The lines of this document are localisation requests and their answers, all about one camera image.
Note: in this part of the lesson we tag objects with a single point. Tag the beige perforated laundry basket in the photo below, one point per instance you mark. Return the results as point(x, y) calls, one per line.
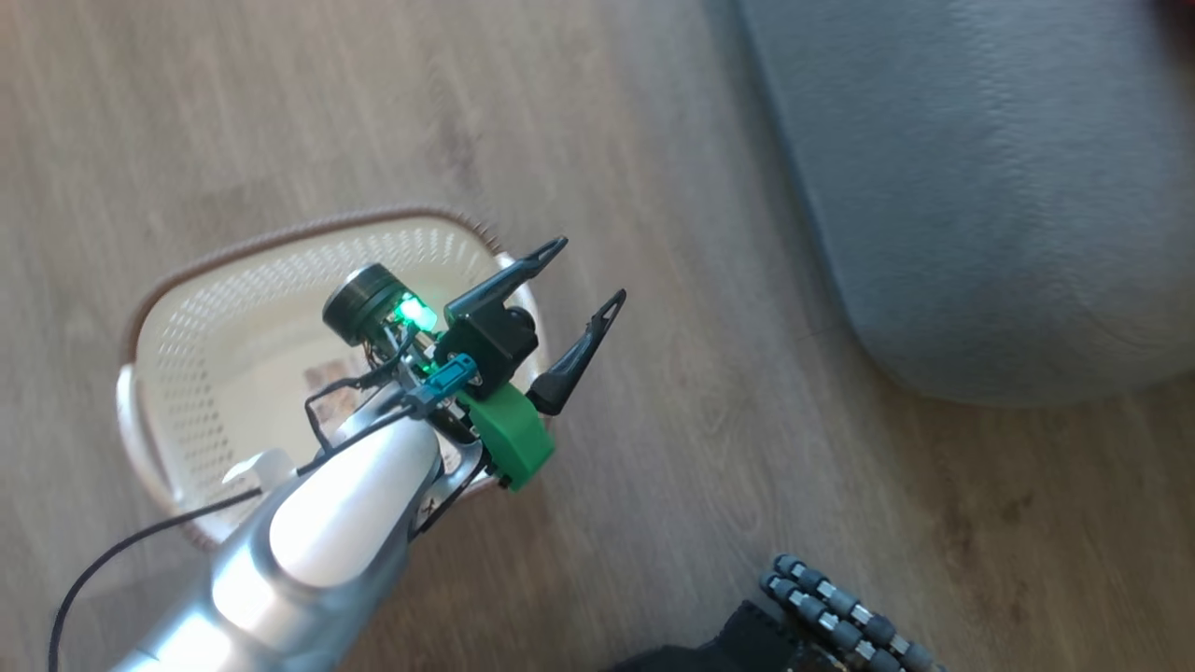
point(233, 327)

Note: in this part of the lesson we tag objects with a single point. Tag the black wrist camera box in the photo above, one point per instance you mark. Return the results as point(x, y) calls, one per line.
point(490, 336)

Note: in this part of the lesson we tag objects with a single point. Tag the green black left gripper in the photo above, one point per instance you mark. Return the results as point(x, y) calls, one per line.
point(509, 434)

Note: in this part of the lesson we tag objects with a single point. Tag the black grey roller wheel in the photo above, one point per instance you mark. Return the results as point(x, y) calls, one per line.
point(845, 616)

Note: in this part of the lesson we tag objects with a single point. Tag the grey sofa seat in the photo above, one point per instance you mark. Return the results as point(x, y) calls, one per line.
point(990, 187)

